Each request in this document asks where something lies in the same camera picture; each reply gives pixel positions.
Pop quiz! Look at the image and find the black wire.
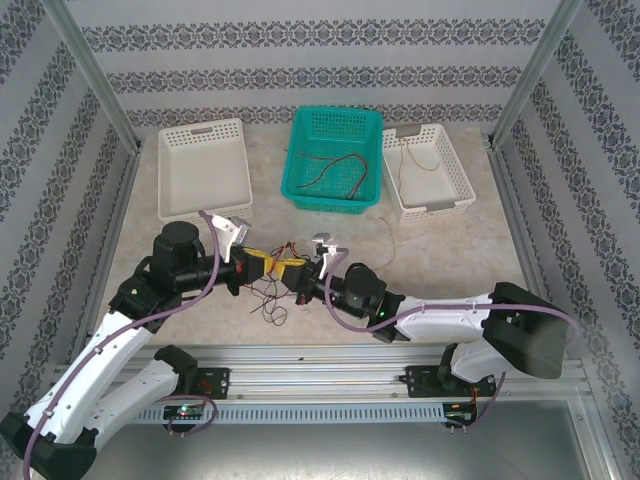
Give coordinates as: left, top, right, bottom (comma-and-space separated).
248, 279, 281, 314
262, 294, 286, 325
264, 277, 301, 301

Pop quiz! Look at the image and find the thin orange wire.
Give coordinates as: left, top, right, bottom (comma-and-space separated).
377, 215, 398, 272
396, 138, 442, 176

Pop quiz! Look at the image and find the dark red wire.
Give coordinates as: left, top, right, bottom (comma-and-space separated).
292, 149, 351, 166

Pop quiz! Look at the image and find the white basket with grey handle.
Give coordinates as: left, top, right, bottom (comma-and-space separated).
382, 123, 477, 222

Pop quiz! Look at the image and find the large white plastic basket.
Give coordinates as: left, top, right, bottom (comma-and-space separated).
157, 118, 255, 224

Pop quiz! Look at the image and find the teal plastic basket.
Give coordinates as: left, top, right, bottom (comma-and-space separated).
279, 104, 385, 215

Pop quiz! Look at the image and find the grey metal panel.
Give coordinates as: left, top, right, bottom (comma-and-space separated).
29, 397, 619, 480

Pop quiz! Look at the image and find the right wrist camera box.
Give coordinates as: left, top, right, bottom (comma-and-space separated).
310, 232, 351, 279

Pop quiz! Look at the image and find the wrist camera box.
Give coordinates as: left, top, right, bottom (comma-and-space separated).
310, 232, 351, 279
208, 212, 251, 264

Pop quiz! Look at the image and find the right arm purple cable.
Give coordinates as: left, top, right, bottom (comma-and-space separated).
323, 247, 581, 436

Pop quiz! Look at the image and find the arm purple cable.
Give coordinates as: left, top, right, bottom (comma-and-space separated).
323, 247, 581, 436
22, 209, 221, 480

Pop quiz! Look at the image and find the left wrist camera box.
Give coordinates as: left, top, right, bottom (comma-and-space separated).
208, 212, 251, 264

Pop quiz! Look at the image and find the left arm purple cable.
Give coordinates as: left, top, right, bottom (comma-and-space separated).
22, 209, 221, 480

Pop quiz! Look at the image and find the aluminium table side rail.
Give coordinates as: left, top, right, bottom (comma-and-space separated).
489, 147, 571, 361
67, 147, 144, 366

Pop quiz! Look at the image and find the aluminium mounting rail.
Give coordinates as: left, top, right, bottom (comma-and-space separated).
49, 343, 594, 401

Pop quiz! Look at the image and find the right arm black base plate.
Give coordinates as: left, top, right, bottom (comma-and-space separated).
404, 363, 499, 400

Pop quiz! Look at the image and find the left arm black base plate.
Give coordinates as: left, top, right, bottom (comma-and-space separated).
139, 367, 231, 401

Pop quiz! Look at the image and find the grey slotted cable duct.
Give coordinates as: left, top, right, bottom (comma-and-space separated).
107, 403, 447, 425

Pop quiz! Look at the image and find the aluminium frame post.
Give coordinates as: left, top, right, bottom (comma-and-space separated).
42, 0, 144, 154
488, 0, 587, 149

